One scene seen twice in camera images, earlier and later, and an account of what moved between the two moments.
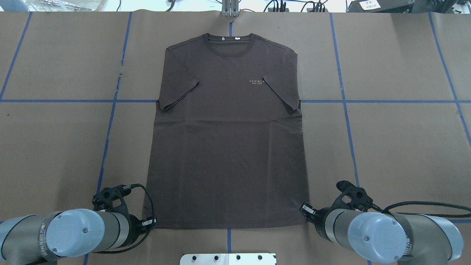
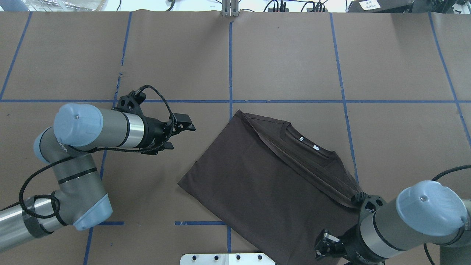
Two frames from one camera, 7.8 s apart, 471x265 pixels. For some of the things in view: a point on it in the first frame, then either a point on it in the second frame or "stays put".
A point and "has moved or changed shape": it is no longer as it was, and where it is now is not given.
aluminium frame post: (230, 8) stays put
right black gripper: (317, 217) → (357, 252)
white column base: (228, 259) stays put
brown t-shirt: (227, 149) has moved or changed shape
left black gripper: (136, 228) → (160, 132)
